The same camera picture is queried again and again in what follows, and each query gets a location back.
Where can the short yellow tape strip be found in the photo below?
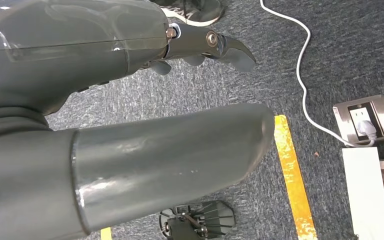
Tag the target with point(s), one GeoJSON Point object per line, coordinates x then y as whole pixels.
{"type": "Point", "coordinates": [106, 234]}

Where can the ribbed grey left arm sleeve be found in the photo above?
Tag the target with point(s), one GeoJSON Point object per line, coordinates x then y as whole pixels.
{"type": "Point", "coordinates": [6, 121]}

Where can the white power plug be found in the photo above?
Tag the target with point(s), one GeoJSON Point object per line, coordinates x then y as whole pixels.
{"type": "Point", "coordinates": [366, 129]}

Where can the metal floor socket plate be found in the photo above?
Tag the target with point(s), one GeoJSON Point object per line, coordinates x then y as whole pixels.
{"type": "Point", "coordinates": [382, 114]}

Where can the person's shoe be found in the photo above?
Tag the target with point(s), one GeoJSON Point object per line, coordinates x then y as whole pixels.
{"type": "Point", "coordinates": [195, 11]}

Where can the long yellow tape strip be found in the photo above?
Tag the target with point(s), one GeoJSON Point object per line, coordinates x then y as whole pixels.
{"type": "Point", "coordinates": [293, 179]}

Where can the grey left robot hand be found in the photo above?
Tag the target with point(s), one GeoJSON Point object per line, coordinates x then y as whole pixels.
{"type": "Point", "coordinates": [79, 49]}

